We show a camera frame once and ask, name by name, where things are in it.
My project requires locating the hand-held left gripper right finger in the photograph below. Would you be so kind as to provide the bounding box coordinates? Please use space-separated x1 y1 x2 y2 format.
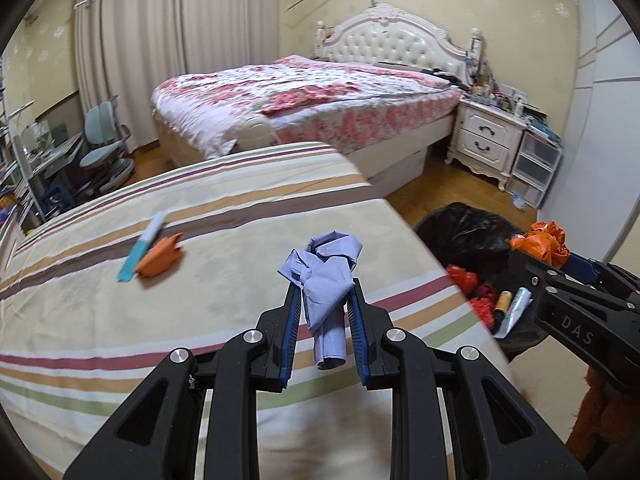
347 277 588 480

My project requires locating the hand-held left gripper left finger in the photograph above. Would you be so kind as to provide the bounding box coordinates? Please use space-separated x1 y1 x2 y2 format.
64 280 307 480

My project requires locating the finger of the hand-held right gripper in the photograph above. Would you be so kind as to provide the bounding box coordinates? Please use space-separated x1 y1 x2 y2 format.
565 252 612 283
507 247 568 306

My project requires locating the orange plastic bag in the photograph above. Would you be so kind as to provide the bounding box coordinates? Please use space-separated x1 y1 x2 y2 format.
510 220 572 268

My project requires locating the amber bottle black cap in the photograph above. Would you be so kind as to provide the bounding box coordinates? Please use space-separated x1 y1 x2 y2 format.
492 290 514 319

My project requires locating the lavender cloth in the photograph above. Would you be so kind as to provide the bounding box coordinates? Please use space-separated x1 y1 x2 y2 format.
277 230 364 370

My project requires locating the red plastic bag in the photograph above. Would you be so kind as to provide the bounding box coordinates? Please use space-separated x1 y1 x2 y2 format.
446 266 479 295

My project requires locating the trash bin with black bag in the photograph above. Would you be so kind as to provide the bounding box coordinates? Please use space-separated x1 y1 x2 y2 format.
414 202 556 363

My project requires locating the plastic drawer unit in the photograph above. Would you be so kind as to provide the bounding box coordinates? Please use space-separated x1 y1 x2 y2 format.
510 127 563 211

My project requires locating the white nightstand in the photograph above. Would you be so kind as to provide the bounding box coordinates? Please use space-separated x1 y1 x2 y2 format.
445 97 528 191

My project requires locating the orange folded paper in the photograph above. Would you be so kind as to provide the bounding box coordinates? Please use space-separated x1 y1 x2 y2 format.
136 233 185 278

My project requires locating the white wardrobe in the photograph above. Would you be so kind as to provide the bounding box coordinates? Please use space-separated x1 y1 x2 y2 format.
550 0 640 261

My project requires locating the striped bed sheet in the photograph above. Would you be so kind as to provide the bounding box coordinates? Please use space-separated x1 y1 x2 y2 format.
0 141 516 480

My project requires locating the teal and white stick packet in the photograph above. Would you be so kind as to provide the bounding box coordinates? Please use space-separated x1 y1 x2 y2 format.
117 211 168 283

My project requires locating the nightstand clutter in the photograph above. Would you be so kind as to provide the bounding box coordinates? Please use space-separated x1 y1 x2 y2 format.
467 57 528 111

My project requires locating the floral quilt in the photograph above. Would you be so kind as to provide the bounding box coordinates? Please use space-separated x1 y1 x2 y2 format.
151 55 463 158

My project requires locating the white tufted headboard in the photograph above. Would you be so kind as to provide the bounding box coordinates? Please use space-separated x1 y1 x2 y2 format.
314 3 485 83

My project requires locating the blue plastic stool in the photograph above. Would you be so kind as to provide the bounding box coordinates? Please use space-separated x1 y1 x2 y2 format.
42 187 76 218

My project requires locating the blue grey desk chair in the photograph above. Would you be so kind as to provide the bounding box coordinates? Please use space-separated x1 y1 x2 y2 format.
75 95 136 196

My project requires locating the study desk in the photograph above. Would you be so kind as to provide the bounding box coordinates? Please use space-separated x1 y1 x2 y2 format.
20 132 86 181

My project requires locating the beige curtain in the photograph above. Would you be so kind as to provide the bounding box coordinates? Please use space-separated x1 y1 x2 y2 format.
75 0 281 156

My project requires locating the cluttered desk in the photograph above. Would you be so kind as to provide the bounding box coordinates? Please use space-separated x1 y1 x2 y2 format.
0 55 36 231

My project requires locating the white bed frame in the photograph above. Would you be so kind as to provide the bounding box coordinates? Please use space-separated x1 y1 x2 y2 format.
152 105 458 198

